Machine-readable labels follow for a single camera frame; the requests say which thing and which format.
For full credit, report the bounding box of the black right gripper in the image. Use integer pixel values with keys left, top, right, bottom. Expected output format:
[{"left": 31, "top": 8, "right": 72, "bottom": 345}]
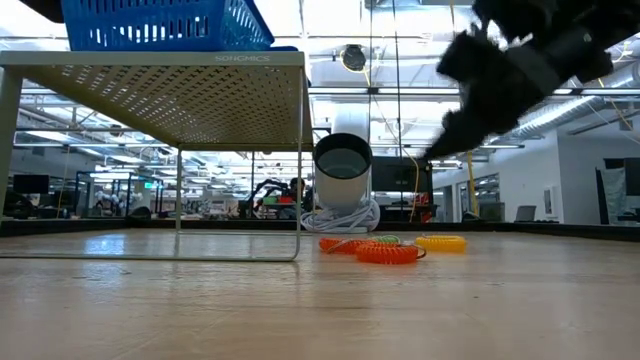
[{"left": 423, "top": 27, "right": 614, "bottom": 161}]

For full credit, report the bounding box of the green perforated metal shelf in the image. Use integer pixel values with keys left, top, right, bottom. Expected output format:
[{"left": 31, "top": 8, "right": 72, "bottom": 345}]
[{"left": 0, "top": 50, "right": 314, "bottom": 263}]

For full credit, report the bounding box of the black monitor screen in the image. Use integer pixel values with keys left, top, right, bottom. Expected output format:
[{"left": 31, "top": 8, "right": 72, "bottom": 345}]
[{"left": 371, "top": 155, "right": 434, "bottom": 194}]

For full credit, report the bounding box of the black round ceiling reel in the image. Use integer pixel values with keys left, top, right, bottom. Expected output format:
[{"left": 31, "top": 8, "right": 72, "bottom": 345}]
[{"left": 341, "top": 43, "right": 368, "bottom": 72}]

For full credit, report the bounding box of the person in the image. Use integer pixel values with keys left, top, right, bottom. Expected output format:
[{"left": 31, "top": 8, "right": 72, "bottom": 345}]
[{"left": 287, "top": 176, "right": 314, "bottom": 220}]

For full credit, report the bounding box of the small dark monitor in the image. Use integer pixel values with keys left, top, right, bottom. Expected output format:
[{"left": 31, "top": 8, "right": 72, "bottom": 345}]
[{"left": 12, "top": 173, "right": 51, "bottom": 195}]

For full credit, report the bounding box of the black standing panel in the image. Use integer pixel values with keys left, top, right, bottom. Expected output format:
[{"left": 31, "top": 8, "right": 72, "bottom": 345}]
[{"left": 594, "top": 157, "right": 640, "bottom": 225}]

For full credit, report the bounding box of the thick yellow cable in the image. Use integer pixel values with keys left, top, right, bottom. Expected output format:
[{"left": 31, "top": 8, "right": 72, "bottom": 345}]
[{"left": 464, "top": 149, "right": 480, "bottom": 217}]

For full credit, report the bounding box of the thin yellow cable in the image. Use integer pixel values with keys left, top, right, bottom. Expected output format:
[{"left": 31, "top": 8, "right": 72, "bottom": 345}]
[{"left": 339, "top": 47, "right": 421, "bottom": 222}]

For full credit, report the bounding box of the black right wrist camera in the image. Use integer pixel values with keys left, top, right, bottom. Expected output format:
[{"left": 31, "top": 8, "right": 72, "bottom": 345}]
[{"left": 436, "top": 29, "right": 507, "bottom": 86}]

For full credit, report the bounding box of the black hanging cable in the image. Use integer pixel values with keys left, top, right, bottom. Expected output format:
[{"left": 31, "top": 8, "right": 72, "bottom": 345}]
[{"left": 391, "top": 0, "right": 404, "bottom": 221}]

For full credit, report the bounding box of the orange-yellow spiral coil keychain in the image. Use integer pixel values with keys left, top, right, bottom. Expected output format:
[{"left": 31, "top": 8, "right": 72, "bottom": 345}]
[{"left": 413, "top": 234, "right": 469, "bottom": 254}]

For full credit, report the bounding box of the red spiral coil keychain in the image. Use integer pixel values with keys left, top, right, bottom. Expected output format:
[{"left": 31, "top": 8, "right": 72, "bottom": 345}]
[
  {"left": 318, "top": 236, "right": 382, "bottom": 255},
  {"left": 354, "top": 241, "right": 428, "bottom": 266}
]

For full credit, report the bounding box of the white coiled cable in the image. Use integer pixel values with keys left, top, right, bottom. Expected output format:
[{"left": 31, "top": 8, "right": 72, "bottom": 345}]
[{"left": 301, "top": 197, "right": 382, "bottom": 234}]

